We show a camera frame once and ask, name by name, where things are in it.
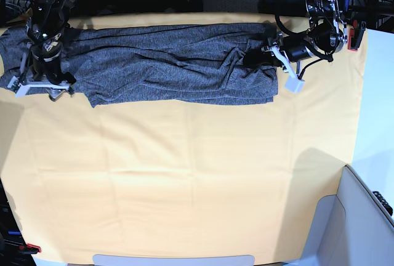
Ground black round arm base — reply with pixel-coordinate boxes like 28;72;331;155
257;0;307;17

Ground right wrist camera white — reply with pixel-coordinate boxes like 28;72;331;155
7;76;31;97

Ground yellow table cloth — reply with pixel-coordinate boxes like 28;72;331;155
0;11;369;265

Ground white storage bin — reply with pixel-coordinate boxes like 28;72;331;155
299;166;393;266

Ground grey long-sleeve shirt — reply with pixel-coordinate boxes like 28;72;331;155
0;22;279;108

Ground red black clamp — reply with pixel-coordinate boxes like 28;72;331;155
348;20;367;51
18;244;41;255

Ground red black clamp right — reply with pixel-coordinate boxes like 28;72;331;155
348;20;367;51

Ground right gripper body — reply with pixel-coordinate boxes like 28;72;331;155
18;42;76;93

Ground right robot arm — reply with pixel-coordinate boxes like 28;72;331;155
7;0;77;101

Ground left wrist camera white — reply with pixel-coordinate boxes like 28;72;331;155
285;76;305;93

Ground black remote on bin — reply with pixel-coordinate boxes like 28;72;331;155
373;191;393;217

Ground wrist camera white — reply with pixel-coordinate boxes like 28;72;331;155
7;76;31;97
285;76;305;93

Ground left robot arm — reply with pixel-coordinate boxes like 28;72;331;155
243;0;349;79

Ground red black clamp left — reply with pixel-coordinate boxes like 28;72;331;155
18;244;41;255

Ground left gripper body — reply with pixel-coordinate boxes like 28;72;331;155
261;31;315;74

